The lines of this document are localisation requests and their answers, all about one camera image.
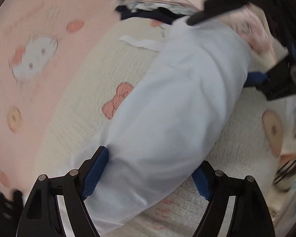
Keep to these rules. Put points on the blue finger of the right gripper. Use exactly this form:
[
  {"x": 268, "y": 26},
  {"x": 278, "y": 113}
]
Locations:
[
  {"x": 214, "y": 8},
  {"x": 255, "y": 79}
]

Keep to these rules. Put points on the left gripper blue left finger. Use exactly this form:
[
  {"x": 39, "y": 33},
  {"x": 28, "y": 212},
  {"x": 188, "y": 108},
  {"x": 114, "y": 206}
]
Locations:
[{"x": 76, "y": 189}]

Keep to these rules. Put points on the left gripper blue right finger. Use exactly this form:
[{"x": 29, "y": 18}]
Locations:
[{"x": 216, "y": 187}]

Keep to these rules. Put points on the pink cartoon print pajama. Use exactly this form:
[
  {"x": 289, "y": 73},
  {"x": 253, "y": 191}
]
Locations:
[{"x": 247, "y": 22}]

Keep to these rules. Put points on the white shirt navy trim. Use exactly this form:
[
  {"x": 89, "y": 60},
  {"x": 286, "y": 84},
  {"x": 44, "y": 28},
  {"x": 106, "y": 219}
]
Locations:
[{"x": 166, "y": 126}]

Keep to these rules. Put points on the navy garment under pajama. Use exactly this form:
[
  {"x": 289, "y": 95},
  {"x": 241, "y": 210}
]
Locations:
[{"x": 161, "y": 14}]

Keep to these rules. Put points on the pink cream Hello Kitty blanket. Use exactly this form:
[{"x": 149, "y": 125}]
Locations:
[{"x": 47, "y": 119}]

